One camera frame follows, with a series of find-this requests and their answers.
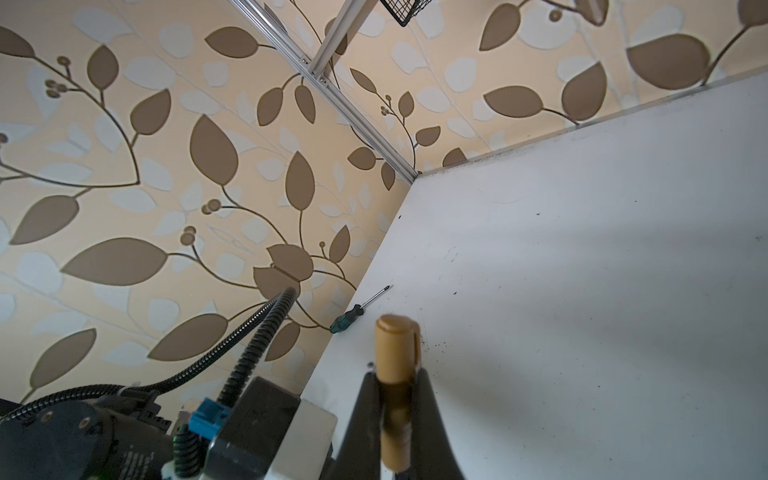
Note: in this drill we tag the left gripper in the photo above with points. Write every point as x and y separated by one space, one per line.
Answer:
111 438

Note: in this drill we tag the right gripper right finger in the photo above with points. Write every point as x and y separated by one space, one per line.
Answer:
430 451

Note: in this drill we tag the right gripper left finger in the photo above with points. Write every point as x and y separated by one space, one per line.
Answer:
359 456

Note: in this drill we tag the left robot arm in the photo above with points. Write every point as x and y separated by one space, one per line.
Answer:
188 447

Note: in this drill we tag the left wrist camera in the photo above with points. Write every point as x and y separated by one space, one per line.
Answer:
268 434

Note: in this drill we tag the green handled screwdriver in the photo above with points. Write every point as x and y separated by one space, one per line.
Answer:
344 321

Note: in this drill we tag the rear wire basket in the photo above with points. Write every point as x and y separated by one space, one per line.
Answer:
403 11

